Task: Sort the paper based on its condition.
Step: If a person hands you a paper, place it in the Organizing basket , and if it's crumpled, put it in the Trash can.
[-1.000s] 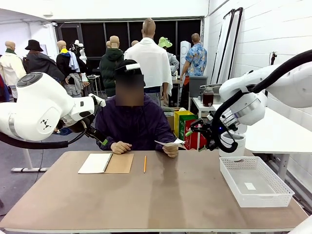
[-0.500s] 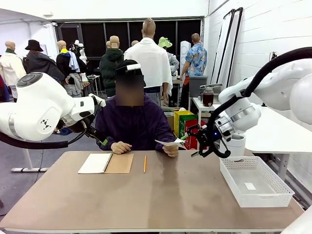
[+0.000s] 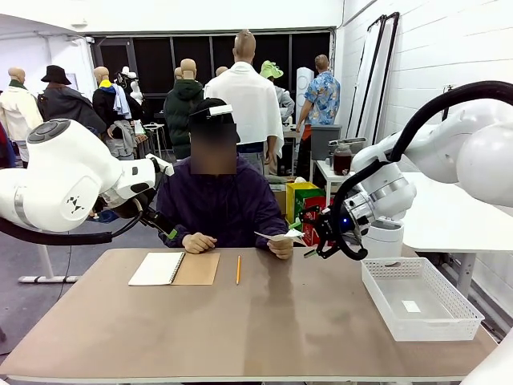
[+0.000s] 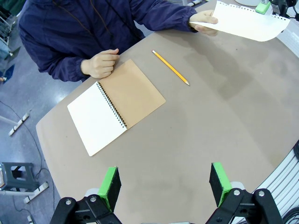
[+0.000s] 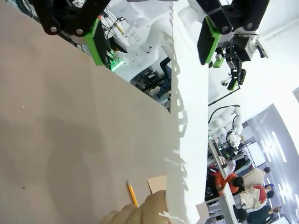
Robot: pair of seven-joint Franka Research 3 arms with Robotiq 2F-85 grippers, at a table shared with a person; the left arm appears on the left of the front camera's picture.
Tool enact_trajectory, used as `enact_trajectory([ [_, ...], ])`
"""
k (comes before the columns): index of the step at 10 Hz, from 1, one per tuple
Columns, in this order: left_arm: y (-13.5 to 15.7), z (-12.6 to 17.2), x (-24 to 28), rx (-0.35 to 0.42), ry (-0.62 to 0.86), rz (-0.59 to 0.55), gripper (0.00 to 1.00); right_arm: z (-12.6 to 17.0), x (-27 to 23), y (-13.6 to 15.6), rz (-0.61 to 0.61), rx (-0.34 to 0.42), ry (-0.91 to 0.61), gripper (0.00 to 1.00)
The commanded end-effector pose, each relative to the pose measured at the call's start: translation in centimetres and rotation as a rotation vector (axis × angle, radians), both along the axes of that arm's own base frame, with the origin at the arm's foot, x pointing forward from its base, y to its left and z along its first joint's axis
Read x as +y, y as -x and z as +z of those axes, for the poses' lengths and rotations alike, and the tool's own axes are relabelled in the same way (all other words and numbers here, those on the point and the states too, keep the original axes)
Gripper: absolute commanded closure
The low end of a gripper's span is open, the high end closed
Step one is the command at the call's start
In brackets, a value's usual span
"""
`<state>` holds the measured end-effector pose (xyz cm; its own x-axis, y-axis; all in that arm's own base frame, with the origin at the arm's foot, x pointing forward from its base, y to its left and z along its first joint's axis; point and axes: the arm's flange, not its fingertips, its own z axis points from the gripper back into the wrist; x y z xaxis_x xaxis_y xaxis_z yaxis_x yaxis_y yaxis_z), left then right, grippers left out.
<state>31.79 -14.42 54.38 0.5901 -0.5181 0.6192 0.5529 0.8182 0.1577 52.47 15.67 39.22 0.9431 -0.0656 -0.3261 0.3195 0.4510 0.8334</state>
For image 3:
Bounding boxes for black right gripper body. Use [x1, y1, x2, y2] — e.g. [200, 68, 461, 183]
[314, 205, 344, 258]

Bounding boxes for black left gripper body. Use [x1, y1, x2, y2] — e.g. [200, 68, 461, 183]
[114, 188, 162, 227]

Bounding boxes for white paper sheet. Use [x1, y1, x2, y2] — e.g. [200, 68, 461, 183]
[253, 229, 305, 244]

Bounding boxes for spiral notebook brown cover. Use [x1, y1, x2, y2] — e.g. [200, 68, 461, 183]
[127, 251, 222, 287]

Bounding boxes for person's right forearm purple sleeve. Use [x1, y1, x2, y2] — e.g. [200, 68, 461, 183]
[157, 224, 190, 248]

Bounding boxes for person's left forearm purple sleeve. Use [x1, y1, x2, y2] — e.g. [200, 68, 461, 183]
[264, 217, 298, 248]

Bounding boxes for person's left hand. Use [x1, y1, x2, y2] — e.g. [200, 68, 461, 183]
[269, 236, 295, 261]

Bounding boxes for person's right hand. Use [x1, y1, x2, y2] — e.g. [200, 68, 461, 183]
[181, 232, 219, 255]

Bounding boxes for red recycling bin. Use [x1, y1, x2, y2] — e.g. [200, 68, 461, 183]
[301, 197, 334, 247]

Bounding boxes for green recycling bin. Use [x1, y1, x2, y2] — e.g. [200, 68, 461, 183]
[293, 188, 327, 226]

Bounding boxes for yellow recycling bin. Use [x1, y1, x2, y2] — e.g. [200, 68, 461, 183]
[285, 181, 320, 226]

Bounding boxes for blue jeans mannequin legs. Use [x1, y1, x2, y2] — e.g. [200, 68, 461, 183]
[92, 209, 120, 224]

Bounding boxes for brown cardboard box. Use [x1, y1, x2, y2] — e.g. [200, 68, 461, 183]
[273, 188, 289, 216]

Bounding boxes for grey green cloth pile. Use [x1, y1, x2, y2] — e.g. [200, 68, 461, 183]
[268, 175, 298, 191]

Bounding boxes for small white side table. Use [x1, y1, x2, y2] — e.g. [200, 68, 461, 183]
[313, 159, 357, 210]

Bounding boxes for person in purple jacket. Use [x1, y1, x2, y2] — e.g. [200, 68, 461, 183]
[156, 97, 290, 250]

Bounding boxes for white round trash bin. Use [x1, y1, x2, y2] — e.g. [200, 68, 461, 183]
[362, 217, 406, 260]

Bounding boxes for glass jar brown liquid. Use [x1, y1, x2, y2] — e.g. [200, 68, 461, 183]
[333, 144, 353, 177]

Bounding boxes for grey plastic bin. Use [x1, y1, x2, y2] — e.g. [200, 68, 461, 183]
[309, 124, 343, 162]

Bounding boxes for white small background table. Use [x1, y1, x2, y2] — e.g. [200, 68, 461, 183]
[141, 123, 170, 161]

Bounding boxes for grey metal tray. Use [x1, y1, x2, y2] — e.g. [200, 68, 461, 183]
[328, 136, 368, 154]

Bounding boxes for white stand leg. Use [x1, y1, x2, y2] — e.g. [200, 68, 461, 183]
[17, 244, 82, 285]

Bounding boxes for mannequin with yellow collar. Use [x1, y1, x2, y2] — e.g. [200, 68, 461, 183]
[92, 66, 139, 162]

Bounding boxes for mannequin in dark green jacket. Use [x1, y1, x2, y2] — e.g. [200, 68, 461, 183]
[163, 59, 206, 161]

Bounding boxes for large white table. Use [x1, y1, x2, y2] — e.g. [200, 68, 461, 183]
[348, 171, 513, 298]

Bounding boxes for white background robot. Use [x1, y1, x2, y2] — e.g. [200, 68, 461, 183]
[119, 65, 144, 107]

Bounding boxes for black beanie cap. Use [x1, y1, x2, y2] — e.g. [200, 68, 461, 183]
[188, 97, 242, 144]

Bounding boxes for mannequin with black hat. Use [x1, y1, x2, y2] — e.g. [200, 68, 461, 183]
[37, 65, 107, 136]

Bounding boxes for mannequin with white cloth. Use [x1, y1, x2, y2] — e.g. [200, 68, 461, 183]
[203, 29, 286, 178]

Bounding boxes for white cylinder appliance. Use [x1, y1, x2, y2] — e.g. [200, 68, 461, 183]
[296, 67, 316, 122]

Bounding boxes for white perforated plastic basket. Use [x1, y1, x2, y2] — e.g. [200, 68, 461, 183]
[361, 257, 486, 343]

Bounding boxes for dark window panels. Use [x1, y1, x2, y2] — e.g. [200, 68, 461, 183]
[89, 27, 336, 122]

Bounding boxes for mannequin in cream jacket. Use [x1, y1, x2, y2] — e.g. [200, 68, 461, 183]
[0, 67, 45, 164]

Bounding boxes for mannequin with green hat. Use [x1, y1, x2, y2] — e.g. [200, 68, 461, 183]
[259, 59, 297, 122]

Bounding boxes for black tripod stand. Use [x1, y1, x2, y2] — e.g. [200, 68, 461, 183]
[440, 83, 458, 124]

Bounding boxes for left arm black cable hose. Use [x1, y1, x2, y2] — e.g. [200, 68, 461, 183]
[0, 209, 146, 247]

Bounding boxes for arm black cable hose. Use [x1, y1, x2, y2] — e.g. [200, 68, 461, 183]
[0, 209, 146, 247]
[329, 79, 513, 262]

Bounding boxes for white head camera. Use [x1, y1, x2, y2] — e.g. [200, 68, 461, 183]
[208, 103, 235, 118]

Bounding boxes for white panel black frame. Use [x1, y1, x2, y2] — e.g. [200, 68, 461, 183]
[345, 14, 388, 140]
[366, 11, 402, 161]

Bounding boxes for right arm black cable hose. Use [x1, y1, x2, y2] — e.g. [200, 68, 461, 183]
[329, 79, 513, 262]

